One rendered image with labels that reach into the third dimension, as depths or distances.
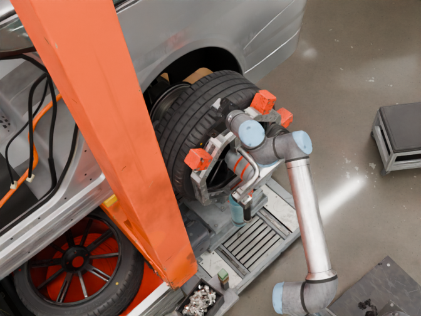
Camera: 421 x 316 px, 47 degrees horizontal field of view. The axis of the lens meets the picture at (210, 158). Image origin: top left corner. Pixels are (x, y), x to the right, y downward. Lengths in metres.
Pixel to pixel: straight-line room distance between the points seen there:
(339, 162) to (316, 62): 0.93
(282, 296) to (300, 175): 0.46
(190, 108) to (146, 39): 0.39
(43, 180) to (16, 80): 0.56
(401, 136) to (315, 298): 1.59
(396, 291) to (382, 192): 0.80
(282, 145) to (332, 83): 2.06
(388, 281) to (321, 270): 0.99
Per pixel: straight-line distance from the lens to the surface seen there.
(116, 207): 2.54
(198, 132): 2.12
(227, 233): 2.94
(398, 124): 3.23
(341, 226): 3.17
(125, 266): 2.58
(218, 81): 2.26
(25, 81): 2.75
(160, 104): 2.45
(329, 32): 4.20
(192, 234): 2.69
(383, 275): 2.78
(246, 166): 2.27
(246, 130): 1.76
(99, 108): 1.23
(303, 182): 1.79
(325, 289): 1.83
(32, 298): 2.69
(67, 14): 1.04
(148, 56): 2.05
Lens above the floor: 2.85
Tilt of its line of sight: 57 degrees down
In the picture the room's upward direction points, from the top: 9 degrees counter-clockwise
